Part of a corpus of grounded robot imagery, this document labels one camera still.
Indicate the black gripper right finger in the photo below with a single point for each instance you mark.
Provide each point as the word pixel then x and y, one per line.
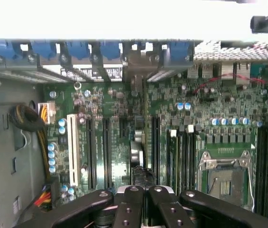
pixel 171 209

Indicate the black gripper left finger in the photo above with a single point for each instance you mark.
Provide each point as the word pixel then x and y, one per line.
pixel 126 209

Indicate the black long expansion slot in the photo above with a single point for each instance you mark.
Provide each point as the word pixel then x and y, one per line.
pixel 91 152
pixel 155 147

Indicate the CPU socket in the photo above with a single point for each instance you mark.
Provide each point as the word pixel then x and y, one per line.
pixel 231 185

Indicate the white expansion slot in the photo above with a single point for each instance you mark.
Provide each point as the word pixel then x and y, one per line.
pixel 73 149

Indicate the black short expansion slot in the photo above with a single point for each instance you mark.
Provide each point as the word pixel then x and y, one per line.
pixel 124 127

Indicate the green motherboard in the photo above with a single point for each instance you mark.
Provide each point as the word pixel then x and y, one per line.
pixel 114 107

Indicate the white power connector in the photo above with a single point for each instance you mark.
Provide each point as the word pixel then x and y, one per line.
pixel 49 111

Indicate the grey power supply unit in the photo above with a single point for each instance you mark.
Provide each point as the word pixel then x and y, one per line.
pixel 1 154

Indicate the open black PC case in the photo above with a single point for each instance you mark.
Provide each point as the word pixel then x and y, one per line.
pixel 17 69

